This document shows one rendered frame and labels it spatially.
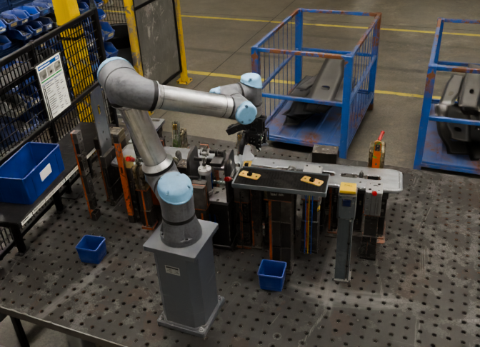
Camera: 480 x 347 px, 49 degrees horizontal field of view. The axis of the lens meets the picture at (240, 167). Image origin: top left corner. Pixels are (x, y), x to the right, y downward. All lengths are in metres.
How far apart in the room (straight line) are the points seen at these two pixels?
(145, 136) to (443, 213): 1.59
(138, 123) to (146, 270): 0.86
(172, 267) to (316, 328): 0.61
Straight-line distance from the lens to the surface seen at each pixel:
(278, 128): 4.61
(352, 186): 2.05
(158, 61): 5.61
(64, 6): 3.04
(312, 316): 2.16
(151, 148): 1.82
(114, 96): 1.62
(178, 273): 1.92
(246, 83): 1.87
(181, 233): 1.84
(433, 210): 2.78
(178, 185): 1.78
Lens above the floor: 2.29
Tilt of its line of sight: 31 degrees down
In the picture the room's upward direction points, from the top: 3 degrees counter-clockwise
